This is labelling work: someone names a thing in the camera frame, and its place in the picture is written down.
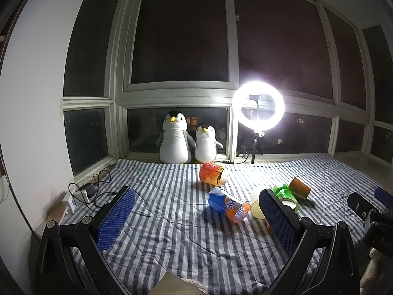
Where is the striped blanket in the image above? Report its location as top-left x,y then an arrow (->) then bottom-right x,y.
58,154 -> 393,295

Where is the brown cup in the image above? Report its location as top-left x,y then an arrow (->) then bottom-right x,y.
289,176 -> 312,199

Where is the charger adapter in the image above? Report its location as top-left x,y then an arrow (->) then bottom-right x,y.
76,183 -> 96,204

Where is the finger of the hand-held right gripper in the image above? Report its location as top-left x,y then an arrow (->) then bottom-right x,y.
348,192 -> 374,222
374,187 -> 393,204

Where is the white window frame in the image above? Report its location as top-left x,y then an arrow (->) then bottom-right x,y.
61,0 -> 393,185

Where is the ring light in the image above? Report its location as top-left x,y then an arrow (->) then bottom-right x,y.
231,80 -> 285,130

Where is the white cloth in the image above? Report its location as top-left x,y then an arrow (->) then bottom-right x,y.
360,247 -> 393,295

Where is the black tripod stand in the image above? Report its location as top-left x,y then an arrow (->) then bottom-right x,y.
249,131 -> 265,164

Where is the beige cardboard piece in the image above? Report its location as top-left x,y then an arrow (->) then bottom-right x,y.
150,270 -> 211,295

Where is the small penguin plush toy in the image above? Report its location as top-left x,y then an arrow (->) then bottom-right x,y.
194,125 -> 224,162

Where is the large penguin plush toy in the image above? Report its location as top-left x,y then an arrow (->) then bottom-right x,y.
156,111 -> 197,163

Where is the cream white cup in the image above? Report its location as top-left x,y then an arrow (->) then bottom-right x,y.
251,187 -> 268,221

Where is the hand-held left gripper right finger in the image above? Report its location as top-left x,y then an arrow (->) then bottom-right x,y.
259,188 -> 360,295

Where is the white power strip with cables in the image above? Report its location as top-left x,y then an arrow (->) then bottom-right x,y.
68,165 -> 125,213

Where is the green cup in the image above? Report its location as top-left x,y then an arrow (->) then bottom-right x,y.
271,183 -> 303,212

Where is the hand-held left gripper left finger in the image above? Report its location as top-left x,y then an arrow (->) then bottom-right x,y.
33,186 -> 151,295

